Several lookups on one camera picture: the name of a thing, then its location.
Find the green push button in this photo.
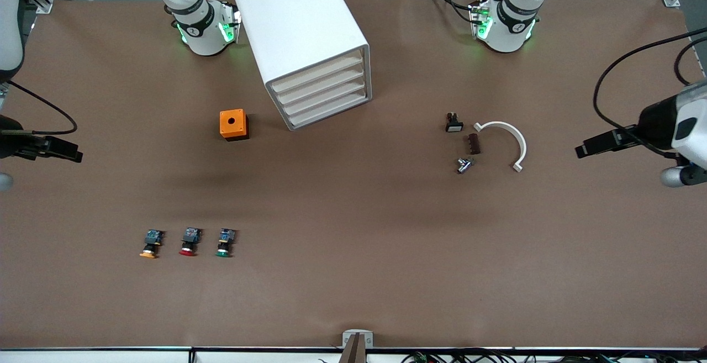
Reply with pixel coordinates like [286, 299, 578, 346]
[215, 228, 237, 258]

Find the orange box with hole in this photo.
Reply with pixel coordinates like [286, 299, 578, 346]
[219, 109, 250, 142]

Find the white curved arc piece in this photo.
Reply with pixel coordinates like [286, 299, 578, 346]
[473, 121, 527, 173]

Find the black left camera cable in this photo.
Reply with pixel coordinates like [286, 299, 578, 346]
[593, 27, 707, 156]

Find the white table edge rail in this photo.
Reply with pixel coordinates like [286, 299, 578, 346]
[0, 346, 707, 363]

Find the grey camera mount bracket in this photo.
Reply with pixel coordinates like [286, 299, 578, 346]
[342, 329, 374, 349]

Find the red push button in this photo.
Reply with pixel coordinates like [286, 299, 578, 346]
[178, 227, 203, 257]

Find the black right camera cable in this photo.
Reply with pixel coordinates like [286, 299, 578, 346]
[6, 80, 78, 136]

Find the black cable bundle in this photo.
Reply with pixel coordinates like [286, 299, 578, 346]
[398, 350, 707, 363]

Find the black short looped cable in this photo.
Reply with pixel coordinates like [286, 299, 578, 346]
[674, 36, 707, 86]

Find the yellow push button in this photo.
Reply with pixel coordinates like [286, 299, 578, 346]
[139, 229, 165, 259]

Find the black camera cable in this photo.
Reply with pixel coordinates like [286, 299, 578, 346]
[6, 80, 78, 136]
[593, 27, 707, 156]

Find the brown table mat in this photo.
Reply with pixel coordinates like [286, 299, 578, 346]
[0, 0, 707, 350]

